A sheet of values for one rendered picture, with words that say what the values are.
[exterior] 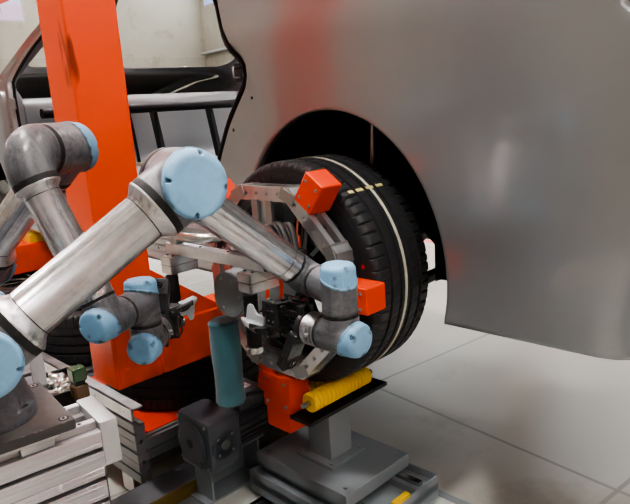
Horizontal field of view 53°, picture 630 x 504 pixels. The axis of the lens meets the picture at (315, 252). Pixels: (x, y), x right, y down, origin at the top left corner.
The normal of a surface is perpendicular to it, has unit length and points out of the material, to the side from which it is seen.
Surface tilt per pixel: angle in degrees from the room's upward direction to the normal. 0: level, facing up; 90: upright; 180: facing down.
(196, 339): 90
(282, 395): 90
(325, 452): 90
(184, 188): 86
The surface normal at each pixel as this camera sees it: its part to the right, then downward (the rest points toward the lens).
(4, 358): 0.40, 0.25
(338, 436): 0.71, 0.11
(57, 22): -0.70, 0.20
